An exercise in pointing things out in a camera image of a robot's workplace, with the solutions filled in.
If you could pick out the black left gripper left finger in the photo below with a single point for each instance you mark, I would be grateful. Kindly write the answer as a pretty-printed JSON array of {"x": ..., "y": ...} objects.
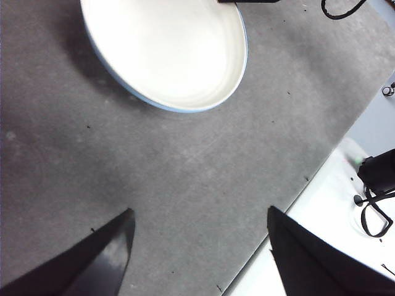
[{"x": 77, "y": 268}]

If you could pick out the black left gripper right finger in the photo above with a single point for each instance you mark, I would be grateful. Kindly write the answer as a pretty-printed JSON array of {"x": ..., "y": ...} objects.
[{"x": 314, "y": 265}]

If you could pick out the blue plate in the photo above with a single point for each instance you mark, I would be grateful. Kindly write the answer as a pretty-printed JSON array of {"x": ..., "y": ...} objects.
[{"x": 185, "y": 110}]

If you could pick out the small metal knob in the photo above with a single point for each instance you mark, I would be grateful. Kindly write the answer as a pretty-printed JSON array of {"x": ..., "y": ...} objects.
[{"x": 387, "y": 90}]

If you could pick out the black flat object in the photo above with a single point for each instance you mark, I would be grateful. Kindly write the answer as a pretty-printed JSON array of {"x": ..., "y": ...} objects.
[{"x": 247, "y": 1}]

